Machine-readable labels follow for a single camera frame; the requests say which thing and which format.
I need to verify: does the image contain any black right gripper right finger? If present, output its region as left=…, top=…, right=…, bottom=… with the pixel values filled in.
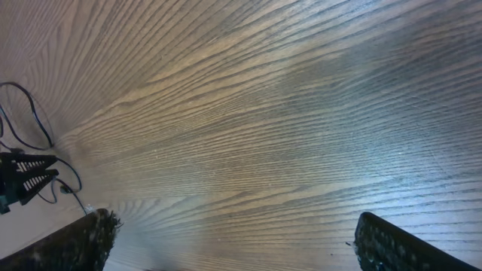
left=351, top=212, right=481, bottom=271

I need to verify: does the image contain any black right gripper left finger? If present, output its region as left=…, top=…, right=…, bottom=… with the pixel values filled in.
left=1, top=209, right=121, bottom=271

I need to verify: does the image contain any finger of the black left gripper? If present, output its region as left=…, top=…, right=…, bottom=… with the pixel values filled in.
left=7, top=169, right=59, bottom=206
left=1, top=153, right=59, bottom=177

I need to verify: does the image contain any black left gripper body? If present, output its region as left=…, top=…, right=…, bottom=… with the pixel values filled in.
left=1, top=175, right=18, bottom=215

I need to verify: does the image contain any black usb cable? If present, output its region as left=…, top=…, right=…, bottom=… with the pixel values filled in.
left=0, top=81, right=56, bottom=151
left=37, top=157, right=88, bottom=215

